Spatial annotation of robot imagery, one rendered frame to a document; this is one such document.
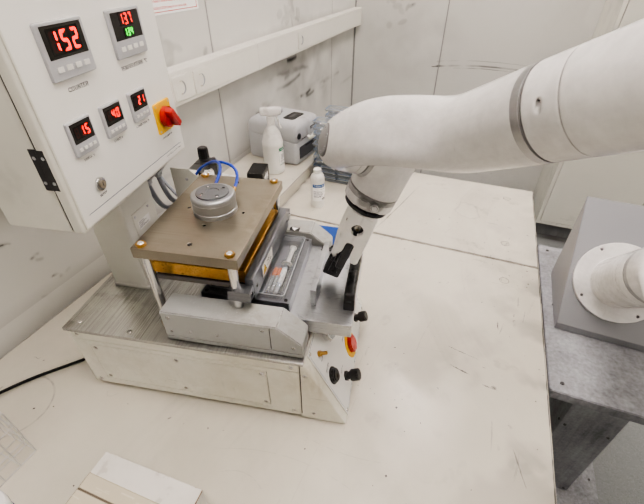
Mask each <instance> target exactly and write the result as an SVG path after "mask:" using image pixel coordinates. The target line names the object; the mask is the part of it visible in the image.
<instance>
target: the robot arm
mask: <svg viewBox="0 0 644 504"><path fill-rule="evenodd" d="M318 152H319V156H320V158H321V160H322V161H323V162H324V163H325V164H326V165H327V166H329V167H331V168H333V169H336V170H339V171H343V172H348V173H352V176H351V178H350V180H349V182H348V184H347V186H346V189H345V193H346V195H345V199H346V202H347V203H348V206H347V208H346V211H345V213H344V215H343V217H342V220H341V222H340V225H339V227H338V231H337V234H336V238H335V242H334V246H333V250H332V253H330V255H329V257H328V259H327V261H326V263H325V265H324V269H323V272H324V273H326V274H329V275H331V276H334V277H336V278H337V277H339V275H340V273H341V271H342V269H343V267H344V265H345V263H346V261H347V260H348V258H349V256H350V263H351V264H353V265H355V264H357V263H358V261H359V259H360V257H361V255H362V253H363V251H364V249H365V247H366V245H367V243H368V241H369V239H370V237H371V235H372V233H373V230H374V228H375V226H376V223H377V221H378V218H383V217H384V216H385V215H386V214H388V213H390V212H391V210H392V209H393V207H394V205H395V204H396V202H397V200H398V198H399V197H400V195H401V193H402V191H403V190H404V188H405V186H406V184H407V183H408V181H409V179H410V177H411V176H412V174H413V172H414V171H415V169H422V170H431V171H439V172H448V173H477V172H486V171H494V170H503V169H511V168H519V167H527V166H535V165H543V164H550V163H558V162H565V161H572V160H579V159H587V158H594V157H603V156H610V155H618V154H626V153H634V152H644V18H643V19H641V20H638V21H636V22H633V23H631V24H629V25H626V26H624V27H621V28H619V29H616V30H614V31H611V32H609V33H607V34H604V35H602V36H599V37H597V38H594V39H592V40H590V41H587V42H585V43H582V44H580V45H578V46H575V47H573V48H570V49H568V50H565V51H563V52H561V53H558V54H556V55H553V56H551V57H548V58H546V59H543V60H541V61H539V62H536V63H534V64H531V65H529V66H527V67H524V68H522V69H520V70H517V71H515V72H513V73H510V74H508V75H505V76H503V77H501V78H499V79H496V80H494V81H492V82H489V83H487V84H484V85H482V86H480V87H477V88H475V89H473V90H470V91H468V92H466V93H463V94H459V95H452V96H439V95H391V96H383V97H377V98H372V99H368V100H365V101H362V102H359V103H357V104H355V105H353V106H350V107H349V108H347V109H345V110H343V111H341V112H340V113H338V114H337V115H335V116H334V117H332V118H331V119H330V120H329V121H328V122H327V123H326V125H325V126H324V128H323V129H322V130H321V133H320V136H319V140H318ZM572 283H573V289H574V292H575V295H576V297H577V299H578V300H579V302H580V303H581V304H582V306H583V307H584V308H585V309H587V310H588V311H589V312H590V313H592V314H593V315H595V316H597V317H599V318H601V319H603V320H606V321H609V322H615V323H633V322H638V321H641V320H644V248H640V247H638V246H635V245H631V244H627V243H608V244H603V245H600V246H598V247H595V248H593V249H591V250H589V251H588V252H587V253H585V254H584V255H583V256H582V257H581V258H580V259H579V261H578V262H577V264H576V266H575V268H574V271H573V277H572Z"/></svg>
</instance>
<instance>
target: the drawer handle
mask: <svg viewBox="0 0 644 504"><path fill-rule="evenodd" d="M361 263H362V255H361V257H360V259H359V261H358V263H357V264H355V265H353V264H351V263H350V266H349V272H348V277H347V282H346V287H345V292H344V301H343V310H347V311H354V308H355V297H356V291H357V285H358V279H359V272H360V266H361Z"/></svg>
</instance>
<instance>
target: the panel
mask: <svg viewBox="0 0 644 504"><path fill-rule="evenodd" d="M360 311H362V306H361V304H360V302H359V300H358V298H357V301H356V307H355V313H356V314H358V312H360ZM359 330H360V321H358V322H355V321H354V320H353V327H352V333H351V334H353V335H354V336H355V338H356V341H357V344H358V337H359ZM356 352H357V349H356V351H355V352H350V350H349V348H348V345H347V337H344V336H337V335H335V337H334V338H333V339H332V340H331V341H325V339H324V338H323V336H322V333H316V332H312V336H311V340H310V343H309V347H308V351H307V355H306V356H307V357H308V359H309V360H310V362H311V363H312V365H313V366H314V367H315V369H316V370H317V372H318V373H319V375H320V376H321V378H322V379H323V381H324V382H325V383H326V385H327V386H328V388H329V389H330V391H331V392H332V394H333V395H334V397H335V398H336V399H337V401H338V402H339V404H340V405H341V407H342V408H343V410H344V411H345V413H346V414H347V415H348V411H349V404H350V396H351V389H352V381H351V380H350V379H349V381H346V380H345V378H344V371H350V369H353V368H354V367H355V359H356ZM334 367H336V368H337V369H338V370H339V374H340V379H339V381H338V382H336V383H334V382H333V380H332V377H331V370H332V368H334Z"/></svg>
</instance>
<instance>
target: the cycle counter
mask: <svg viewBox="0 0 644 504"><path fill-rule="evenodd" d="M44 31H45V33H46V36H47V38H48V41H49V44H50V46H51V49H52V52H53V54H54V57H57V56H60V55H64V54H67V53H71V52H74V51H78V50H81V49H84V47H83V44H82V41H81V38H80V35H79V32H78V29H77V26H76V23H74V24H69V25H64V26H59V27H55V28H50V29H45V30H44Z"/></svg>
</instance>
